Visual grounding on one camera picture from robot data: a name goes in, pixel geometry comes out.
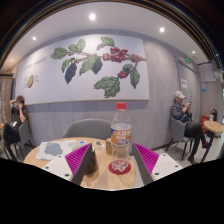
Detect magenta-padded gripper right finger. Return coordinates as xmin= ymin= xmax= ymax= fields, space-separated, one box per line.
xmin=129 ymin=142 xmax=184 ymax=187

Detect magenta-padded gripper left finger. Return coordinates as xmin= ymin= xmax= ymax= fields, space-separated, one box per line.
xmin=41 ymin=142 xmax=98 ymax=187

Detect clear red-capped drink bottle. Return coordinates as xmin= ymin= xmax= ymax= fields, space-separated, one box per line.
xmin=109 ymin=102 xmax=133 ymax=173

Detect dark mug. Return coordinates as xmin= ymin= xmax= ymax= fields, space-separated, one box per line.
xmin=87 ymin=149 xmax=100 ymax=175

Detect printed paper sheet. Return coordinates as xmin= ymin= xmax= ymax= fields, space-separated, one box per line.
xmin=35 ymin=139 xmax=78 ymax=162

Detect grey upholstered chair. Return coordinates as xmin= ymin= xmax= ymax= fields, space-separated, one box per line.
xmin=62 ymin=118 xmax=113 ymax=141

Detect flat round red coaster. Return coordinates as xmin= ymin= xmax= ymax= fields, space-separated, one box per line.
xmin=108 ymin=160 xmax=132 ymax=176

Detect small brown cardboard box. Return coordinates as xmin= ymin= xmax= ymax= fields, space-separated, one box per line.
xmin=105 ymin=137 xmax=114 ymax=155

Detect person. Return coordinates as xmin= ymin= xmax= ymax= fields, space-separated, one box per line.
xmin=2 ymin=95 xmax=29 ymax=161
xmin=170 ymin=90 xmax=209 ymax=164

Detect red bin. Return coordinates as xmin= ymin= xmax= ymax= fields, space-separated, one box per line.
xmin=200 ymin=114 xmax=210 ymax=134

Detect black flask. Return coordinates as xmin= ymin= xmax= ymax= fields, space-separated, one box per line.
xmin=210 ymin=108 xmax=218 ymax=123

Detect white notice board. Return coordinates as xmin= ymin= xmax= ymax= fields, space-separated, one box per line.
xmin=198 ymin=62 xmax=218 ymax=83

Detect recessed ceiling lights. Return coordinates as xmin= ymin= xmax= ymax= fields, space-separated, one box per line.
xmin=8 ymin=12 xmax=198 ymax=63

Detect coffee plant wall mural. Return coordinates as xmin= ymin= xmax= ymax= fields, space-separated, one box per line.
xmin=14 ymin=34 xmax=150 ymax=106

